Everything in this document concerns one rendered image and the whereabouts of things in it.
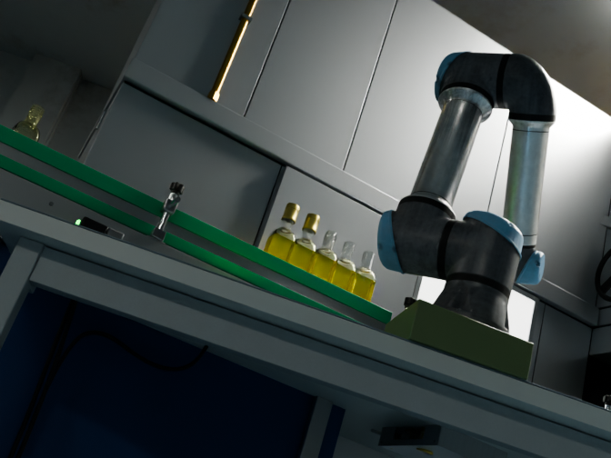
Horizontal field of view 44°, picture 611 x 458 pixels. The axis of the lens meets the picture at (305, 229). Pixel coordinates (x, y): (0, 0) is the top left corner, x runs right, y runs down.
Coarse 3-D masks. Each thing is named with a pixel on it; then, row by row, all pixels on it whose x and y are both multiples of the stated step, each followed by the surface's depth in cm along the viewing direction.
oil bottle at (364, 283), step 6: (360, 270) 187; (366, 270) 188; (360, 276) 186; (366, 276) 187; (372, 276) 188; (354, 282) 186; (360, 282) 186; (366, 282) 186; (372, 282) 187; (354, 288) 185; (360, 288) 185; (366, 288) 186; (372, 288) 187; (360, 294) 185; (366, 294) 186; (372, 294) 187; (366, 300) 185
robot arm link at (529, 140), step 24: (528, 72) 153; (504, 96) 156; (528, 96) 154; (552, 96) 155; (528, 120) 154; (552, 120) 155; (528, 144) 156; (528, 168) 157; (528, 192) 158; (504, 216) 163; (528, 216) 159; (528, 240) 161; (528, 264) 160
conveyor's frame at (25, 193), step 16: (0, 176) 141; (16, 176) 142; (0, 192) 140; (16, 192) 142; (32, 192) 143; (48, 192) 144; (48, 208) 143; (64, 208) 145; (80, 208) 146; (112, 224) 148; (0, 240) 138; (128, 240) 149; (144, 240) 150; (176, 256) 152; (192, 256) 154; (224, 272) 157
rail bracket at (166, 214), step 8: (176, 184) 156; (176, 192) 156; (168, 200) 154; (176, 200) 150; (168, 208) 153; (168, 216) 154; (160, 224) 152; (152, 232) 151; (160, 232) 151; (160, 240) 152
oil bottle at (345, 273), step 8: (336, 264) 185; (344, 264) 185; (352, 264) 186; (336, 272) 184; (344, 272) 184; (352, 272) 186; (336, 280) 183; (344, 280) 184; (352, 280) 185; (344, 288) 183
